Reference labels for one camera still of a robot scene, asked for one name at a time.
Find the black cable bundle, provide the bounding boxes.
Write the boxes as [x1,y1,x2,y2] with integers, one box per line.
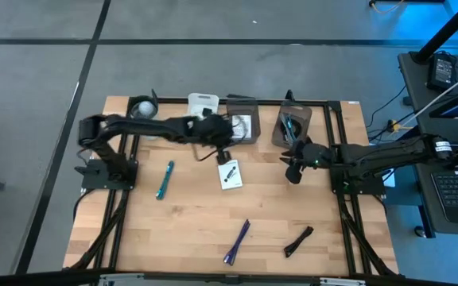
[283,225,315,258]

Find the braided cable with teal accents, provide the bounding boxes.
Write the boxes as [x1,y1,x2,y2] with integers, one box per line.
[156,160,176,200]
[281,113,298,145]

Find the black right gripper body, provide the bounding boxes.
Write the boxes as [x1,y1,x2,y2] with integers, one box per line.
[301,142,336,170]

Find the black side desk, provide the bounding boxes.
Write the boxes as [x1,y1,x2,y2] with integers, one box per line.
[398,51,458,239]

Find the white box with adapter print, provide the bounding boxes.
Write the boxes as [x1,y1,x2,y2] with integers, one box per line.
[217,159,244,191]

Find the black diagonal pole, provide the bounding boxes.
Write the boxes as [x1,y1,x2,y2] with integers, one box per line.
[413,0,458,64]

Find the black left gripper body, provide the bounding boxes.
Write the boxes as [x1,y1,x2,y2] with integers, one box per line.
[192,114,236,149]

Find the white labelled packet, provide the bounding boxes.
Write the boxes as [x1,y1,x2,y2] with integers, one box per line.
[231,114,253,140]

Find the black floor cable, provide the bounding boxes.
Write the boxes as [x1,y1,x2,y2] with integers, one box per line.
[366,85,409,128]

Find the white plastic bin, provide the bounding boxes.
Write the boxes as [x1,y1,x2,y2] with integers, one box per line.
[180,92,220,142]

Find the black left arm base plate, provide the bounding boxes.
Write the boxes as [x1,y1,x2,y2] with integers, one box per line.
[74,158,138,191]

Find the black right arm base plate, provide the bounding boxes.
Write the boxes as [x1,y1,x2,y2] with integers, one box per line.
[329,162,386,195]

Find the white thin rod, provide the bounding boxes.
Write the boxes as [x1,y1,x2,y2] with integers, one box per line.
[399,63,458,128]

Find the orange floor cable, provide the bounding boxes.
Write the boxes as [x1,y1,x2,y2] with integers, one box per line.
[367,0,407,15]

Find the black power adapter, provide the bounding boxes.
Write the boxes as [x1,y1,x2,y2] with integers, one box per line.
[427,53,457,91]

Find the black aluminium table frame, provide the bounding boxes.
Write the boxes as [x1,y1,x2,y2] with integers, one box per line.
[68,95,399,279]

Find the purple cable bundle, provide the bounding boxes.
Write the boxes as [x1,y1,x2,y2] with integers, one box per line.
[223,218,251,266]

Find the dark grey plastic bin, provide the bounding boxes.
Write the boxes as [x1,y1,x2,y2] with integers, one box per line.
[271,99,313,151]
[225,98,262,145]

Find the black crossbar with silver brackets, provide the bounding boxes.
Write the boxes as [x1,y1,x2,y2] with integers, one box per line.
[0,269,458,286]

